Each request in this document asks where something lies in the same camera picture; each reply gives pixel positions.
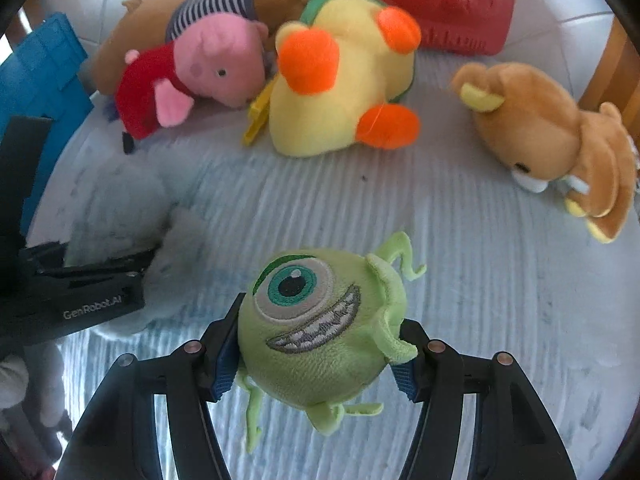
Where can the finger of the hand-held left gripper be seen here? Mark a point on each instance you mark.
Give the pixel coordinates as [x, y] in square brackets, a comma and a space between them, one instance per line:
[25, 175]
[100, 267]

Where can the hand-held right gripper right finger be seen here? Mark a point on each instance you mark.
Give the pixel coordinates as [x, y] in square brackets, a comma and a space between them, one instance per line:
[402, 382]

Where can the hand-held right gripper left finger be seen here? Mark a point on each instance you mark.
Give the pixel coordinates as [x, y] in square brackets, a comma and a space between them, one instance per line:
[222, 385]

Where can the grey elephant plush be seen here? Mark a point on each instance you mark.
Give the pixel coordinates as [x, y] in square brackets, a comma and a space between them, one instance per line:
[185, 255]

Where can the green one-eyed monster plush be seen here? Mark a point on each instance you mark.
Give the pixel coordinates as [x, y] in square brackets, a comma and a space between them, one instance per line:
[310, 340]

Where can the blue plastic storage box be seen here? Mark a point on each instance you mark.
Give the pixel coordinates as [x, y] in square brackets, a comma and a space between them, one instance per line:
[45, 75]

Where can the brown bear plush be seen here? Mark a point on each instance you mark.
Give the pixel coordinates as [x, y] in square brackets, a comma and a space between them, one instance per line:
[540, 130]

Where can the person's left forearm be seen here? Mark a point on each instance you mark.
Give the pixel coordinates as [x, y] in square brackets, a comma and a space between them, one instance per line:
[45, 385]

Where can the dark blue fuzzy toy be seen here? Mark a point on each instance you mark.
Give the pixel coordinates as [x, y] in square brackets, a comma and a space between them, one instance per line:
[112, 110]

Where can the brown capybara plush striped shirt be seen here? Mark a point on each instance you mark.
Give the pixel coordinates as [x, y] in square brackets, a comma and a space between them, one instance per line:
[135, 30]

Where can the yellow plastic toy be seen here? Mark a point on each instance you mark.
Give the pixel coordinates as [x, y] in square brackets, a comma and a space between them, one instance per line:
[257, 115]

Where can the pink pig plush red dress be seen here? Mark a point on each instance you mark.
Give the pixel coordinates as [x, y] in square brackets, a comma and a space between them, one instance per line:
[215, 60]

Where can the yellow duck plush orange feet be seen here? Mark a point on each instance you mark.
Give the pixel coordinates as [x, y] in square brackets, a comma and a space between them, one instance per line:
[325, 100]

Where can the red toy suitcase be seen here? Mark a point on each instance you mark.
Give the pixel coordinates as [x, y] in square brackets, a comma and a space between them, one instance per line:
[450, 5]

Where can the wooden frame post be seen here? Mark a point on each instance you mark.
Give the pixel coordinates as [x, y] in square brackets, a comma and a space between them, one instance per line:
[605, 70]

